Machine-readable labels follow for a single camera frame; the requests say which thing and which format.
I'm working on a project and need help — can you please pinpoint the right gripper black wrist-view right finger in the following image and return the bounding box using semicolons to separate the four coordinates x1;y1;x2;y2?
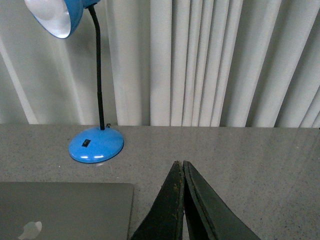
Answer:
183;161;259;240

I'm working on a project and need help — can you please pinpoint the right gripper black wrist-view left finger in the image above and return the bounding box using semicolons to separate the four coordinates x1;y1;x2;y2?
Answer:
131;161;185;240

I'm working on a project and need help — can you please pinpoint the silver grey laptop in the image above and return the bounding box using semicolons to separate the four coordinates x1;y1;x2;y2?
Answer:
0;182;134;240

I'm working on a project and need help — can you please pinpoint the blue gooseneck desk lamp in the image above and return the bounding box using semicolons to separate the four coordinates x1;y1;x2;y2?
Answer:
25;0;124;164

